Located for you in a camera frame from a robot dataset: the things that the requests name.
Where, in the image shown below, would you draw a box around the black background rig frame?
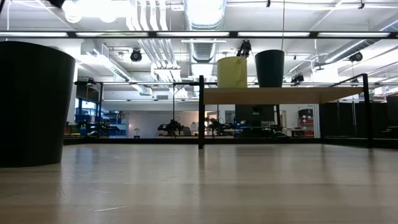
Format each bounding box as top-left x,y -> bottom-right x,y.
73,80 -> 200,138

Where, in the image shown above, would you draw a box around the red storage bins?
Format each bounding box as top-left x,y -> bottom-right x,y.
298,108 -> 315,138

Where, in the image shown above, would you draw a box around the black hanging ceiling camera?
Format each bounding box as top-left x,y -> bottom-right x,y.
237,39 -> 252,58

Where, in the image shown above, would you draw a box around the black overhead frame bar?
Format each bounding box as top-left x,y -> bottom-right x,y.
0,30 -> 398,40

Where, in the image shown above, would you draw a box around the black side panel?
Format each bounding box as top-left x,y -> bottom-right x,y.
319,95 -> 398,147

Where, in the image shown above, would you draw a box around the dark background monitor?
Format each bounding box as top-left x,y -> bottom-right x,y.
234,104 -> 276,123

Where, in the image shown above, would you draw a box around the black round hanging fixture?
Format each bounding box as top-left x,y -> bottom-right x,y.
349,51 -> 364,63
129,48 -> 143,63

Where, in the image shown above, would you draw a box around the wooden shelf with black frame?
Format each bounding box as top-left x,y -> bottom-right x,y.
198,73 -> 374,150

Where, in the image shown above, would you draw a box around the yellow mug with handle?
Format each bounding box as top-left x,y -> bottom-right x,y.
216,56 -> 248,89

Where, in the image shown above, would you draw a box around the silver ceiling ventilation duct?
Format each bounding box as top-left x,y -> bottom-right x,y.
183,0 -> 228,63

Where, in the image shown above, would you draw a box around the teal blue cup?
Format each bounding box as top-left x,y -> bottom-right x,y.
254,49 -> 285,88

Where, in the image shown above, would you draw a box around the blue storage rack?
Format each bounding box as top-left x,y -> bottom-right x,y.
105,111 -> 129,138

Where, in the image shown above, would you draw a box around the black table edge rail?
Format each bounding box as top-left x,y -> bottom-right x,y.
63,137 -> 398,149

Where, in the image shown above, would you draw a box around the large black cup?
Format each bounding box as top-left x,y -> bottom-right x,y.
0,41 -> 76,169

